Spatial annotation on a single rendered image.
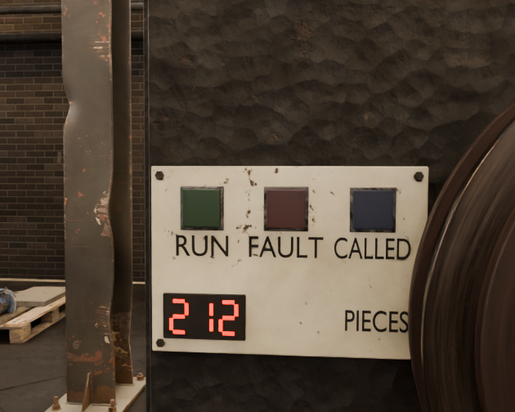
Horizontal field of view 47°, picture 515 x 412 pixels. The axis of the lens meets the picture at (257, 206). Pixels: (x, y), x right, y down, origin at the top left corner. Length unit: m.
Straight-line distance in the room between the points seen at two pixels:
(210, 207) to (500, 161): 0.26
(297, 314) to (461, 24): 0.31
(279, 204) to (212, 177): 0.07
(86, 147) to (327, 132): 2.67
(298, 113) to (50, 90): 6.73
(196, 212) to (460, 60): 0.28
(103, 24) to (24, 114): 4.22
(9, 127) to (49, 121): 0.48
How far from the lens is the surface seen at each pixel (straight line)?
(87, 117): 3.21
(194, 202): 0.57
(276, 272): 0.57
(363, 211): 0.56
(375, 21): 0.60
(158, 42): 0.61
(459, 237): 0.44
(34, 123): 7.31
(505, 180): 0.45
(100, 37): 3.24
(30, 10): 6.96
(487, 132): 0.51
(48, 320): 5.24
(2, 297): 5.03
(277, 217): 0.56
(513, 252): 0.43
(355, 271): 0.57
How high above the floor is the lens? 1.23
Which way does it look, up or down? 3 degrees down
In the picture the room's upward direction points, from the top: straight up
